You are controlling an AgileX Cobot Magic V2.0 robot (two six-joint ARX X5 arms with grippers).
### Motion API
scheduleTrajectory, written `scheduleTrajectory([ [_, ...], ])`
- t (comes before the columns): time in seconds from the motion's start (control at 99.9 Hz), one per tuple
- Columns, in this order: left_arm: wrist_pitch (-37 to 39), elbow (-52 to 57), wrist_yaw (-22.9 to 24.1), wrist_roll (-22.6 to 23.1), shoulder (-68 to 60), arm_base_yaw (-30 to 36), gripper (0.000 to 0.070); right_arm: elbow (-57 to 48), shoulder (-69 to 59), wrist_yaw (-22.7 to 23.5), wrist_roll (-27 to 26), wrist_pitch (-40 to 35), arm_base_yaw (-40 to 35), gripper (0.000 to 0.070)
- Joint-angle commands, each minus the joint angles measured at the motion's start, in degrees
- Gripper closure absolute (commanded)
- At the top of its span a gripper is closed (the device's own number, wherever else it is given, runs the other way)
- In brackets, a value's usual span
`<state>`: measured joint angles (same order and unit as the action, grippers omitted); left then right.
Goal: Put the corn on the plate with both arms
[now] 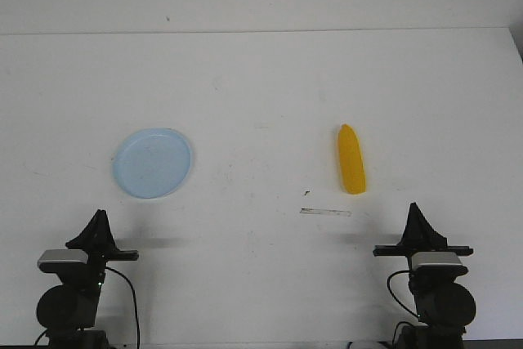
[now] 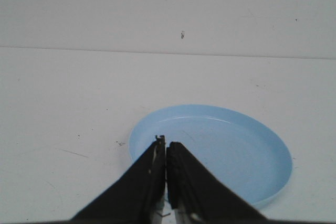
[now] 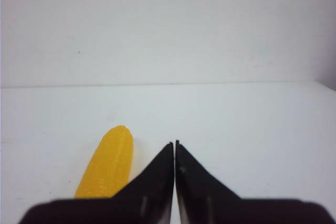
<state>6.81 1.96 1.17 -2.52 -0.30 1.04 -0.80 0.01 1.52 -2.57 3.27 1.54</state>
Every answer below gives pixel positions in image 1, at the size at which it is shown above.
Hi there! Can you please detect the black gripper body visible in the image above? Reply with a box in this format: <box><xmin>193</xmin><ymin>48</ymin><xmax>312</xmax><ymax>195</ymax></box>
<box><xmin>87</xmin><ymin>249</ymin><xmax>139</xmax><ymax>271</ymax></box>
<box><xmin>373</xmin><ymin>245</ymin><xmax>474</xmax><ymax>257</ymax></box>

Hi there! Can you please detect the yellow corn cob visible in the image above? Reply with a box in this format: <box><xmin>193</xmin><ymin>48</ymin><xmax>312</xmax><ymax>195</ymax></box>
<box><xmin>337</xmin><ymin>124</ymin><xmax>366</xmax><ymax>195</ymax></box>

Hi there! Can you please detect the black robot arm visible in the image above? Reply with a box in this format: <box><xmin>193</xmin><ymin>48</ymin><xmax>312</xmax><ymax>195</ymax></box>
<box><xmin>36</xmin><ymin>209</ymin><xmax>139</xmax><ymax>348</ymax></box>
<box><xmin>373</xmin><ymin>202</ymin><xmax>476</xmax><ymax>348</ymax></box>

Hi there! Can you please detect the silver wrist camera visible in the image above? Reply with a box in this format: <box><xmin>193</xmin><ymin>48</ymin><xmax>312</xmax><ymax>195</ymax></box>
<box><xmin>37</xmin><ymin>249</ymin><xmax>88</xmax><ymax>273</ymax></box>
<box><xmin>410</xmin><ymin>252</ymin><xmax>468</xmax><ymax>277</ymax></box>

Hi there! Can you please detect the light blue round plate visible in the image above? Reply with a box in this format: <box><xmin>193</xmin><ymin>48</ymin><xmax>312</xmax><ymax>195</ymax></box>
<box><xmin>112</xmin><ymin>128</ymin><xmax>193</xmax><ymax>199</ymax></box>

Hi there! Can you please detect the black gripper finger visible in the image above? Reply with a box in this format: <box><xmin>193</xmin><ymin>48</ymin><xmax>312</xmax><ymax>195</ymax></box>
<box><xmin>100</xmin><ymin>210</ymin><xmax>118</xmax><ymax>252</ymax></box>
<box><xmin>400</xmin><ymin>202</ymin><xmax>418</xmax><ymax>247</ymax></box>
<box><xmin>416</xmin><ymin>206</ymin><xmax>448</xmax><ymax>248</ymax></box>
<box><xmin>65</xmin><ymin>209</ymin><xmax>102</xmax><ymax>249</ymax></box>

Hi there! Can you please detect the black camera cable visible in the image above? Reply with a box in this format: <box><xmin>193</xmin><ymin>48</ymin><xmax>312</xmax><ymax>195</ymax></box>
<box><xmin>387</xmin><ymin>270</ymin><xmax>422</xmax><ymax>320</ymax></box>
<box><xmin>104</xmin><ymin>266</ymin><xmax>141</xmax><ymax>348</ymax></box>

